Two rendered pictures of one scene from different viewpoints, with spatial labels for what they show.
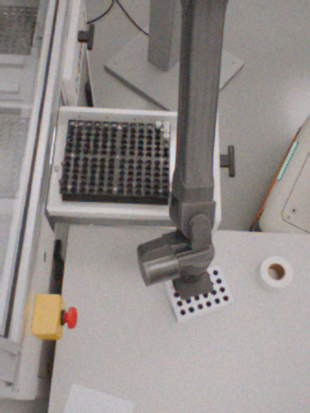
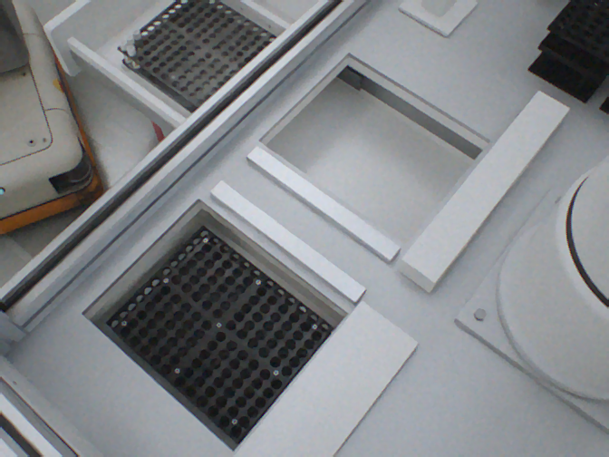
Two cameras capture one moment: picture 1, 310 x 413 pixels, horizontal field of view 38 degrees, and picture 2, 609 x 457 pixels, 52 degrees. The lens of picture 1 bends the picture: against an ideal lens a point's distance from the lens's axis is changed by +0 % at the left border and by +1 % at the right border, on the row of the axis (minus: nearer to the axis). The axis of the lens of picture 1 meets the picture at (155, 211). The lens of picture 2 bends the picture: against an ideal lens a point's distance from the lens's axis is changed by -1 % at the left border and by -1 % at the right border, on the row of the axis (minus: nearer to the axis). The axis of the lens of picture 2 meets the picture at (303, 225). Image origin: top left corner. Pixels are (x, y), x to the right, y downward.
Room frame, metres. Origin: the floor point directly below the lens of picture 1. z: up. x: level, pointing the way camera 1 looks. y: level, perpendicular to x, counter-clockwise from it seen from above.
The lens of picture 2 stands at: (0.85, 0.67, 1.64)
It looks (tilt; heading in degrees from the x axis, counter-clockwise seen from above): 63 degrees down; 224
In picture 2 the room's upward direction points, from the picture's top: straight up
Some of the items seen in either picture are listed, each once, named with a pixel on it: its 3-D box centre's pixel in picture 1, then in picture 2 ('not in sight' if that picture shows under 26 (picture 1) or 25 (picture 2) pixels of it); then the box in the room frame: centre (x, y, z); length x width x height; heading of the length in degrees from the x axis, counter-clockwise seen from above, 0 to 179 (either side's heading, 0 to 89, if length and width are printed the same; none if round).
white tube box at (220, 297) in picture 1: (197, 294); not in sight; (0.22, -0.11, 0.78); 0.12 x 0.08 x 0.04; 114
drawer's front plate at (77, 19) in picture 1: (76, 46); not in sight; (0.77, 0.23, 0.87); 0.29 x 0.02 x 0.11; 4
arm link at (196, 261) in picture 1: (193, 255); not in sight; (0.24, -0.07, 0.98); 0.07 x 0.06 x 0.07; 113
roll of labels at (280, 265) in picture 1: (274, 274); not in sight; (0.29, -0.27, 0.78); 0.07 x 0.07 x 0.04
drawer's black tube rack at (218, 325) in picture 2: not in sight; (222, 332); (0.76, 0.43, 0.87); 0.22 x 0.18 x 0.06; 94
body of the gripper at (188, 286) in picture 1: (190, 265); not in sight; (0.24, -0.08, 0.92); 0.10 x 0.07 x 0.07; 23
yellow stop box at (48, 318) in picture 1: (51, 317); not in sight; (0.13, 0.17, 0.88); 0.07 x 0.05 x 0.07; 4
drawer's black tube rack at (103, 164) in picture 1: (117, 164); not in sight; (0.46, 0.09, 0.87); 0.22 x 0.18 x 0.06; 94
